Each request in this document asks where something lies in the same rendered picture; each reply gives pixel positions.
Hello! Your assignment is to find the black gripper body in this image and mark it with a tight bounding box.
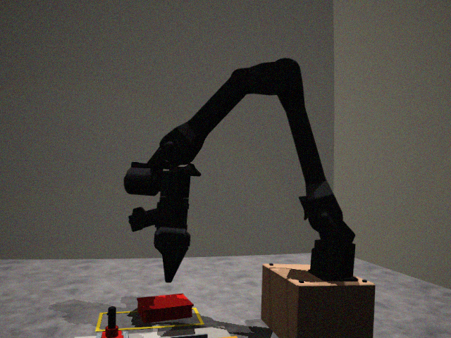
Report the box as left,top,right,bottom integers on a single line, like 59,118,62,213
154,196,190,247

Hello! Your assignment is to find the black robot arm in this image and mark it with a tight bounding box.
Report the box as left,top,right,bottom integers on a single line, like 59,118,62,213
123,58,359,282

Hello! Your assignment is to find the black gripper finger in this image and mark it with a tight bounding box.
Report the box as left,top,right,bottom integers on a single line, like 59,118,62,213
154,245,188,283

